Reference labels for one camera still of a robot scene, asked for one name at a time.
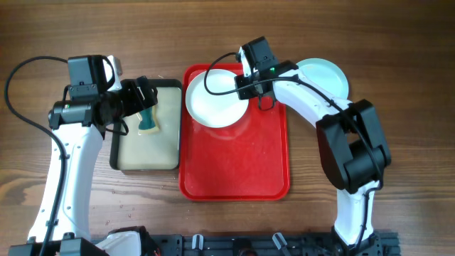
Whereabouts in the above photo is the green and yellow sponge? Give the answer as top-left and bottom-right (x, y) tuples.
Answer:
(137, 106), (160, 135)

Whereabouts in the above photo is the white round plate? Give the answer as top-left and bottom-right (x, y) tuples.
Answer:
(186, 69), (249, 128)

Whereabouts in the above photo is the light blue round plate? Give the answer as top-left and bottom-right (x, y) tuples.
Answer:
(297, 58), (349, 99)

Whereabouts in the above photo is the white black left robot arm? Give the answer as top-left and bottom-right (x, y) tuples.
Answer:
(9, 76), (160, 255)

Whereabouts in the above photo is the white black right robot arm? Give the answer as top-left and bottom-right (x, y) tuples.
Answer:
(235, 66), (392, 251)

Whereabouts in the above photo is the black tray of soapy water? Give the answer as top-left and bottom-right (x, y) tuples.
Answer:
(109, 79), (182, 171)

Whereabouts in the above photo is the red plastic tray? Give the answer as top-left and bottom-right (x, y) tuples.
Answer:
(178, 63), (291, 202)

